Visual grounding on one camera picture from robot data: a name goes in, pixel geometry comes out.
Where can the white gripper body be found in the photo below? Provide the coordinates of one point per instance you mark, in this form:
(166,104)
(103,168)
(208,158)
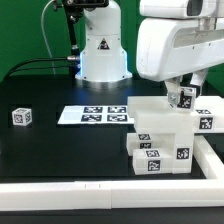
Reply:
(178,37)

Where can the white chair nut cube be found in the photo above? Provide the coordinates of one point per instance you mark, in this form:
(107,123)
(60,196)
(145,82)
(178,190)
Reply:
(22,116)

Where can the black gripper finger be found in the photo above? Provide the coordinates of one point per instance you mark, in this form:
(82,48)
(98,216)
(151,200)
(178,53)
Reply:
(173,90)
(198,79)

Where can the flat white chair back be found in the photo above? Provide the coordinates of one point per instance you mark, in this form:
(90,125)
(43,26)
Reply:
(99,114)

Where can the white obstacle fence wall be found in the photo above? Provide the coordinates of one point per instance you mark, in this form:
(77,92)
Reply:
(206,192)

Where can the black camera stand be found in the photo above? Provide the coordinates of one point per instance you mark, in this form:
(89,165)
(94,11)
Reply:
(74,10)

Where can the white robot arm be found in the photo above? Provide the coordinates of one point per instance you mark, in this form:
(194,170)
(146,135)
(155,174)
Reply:
(103,60)

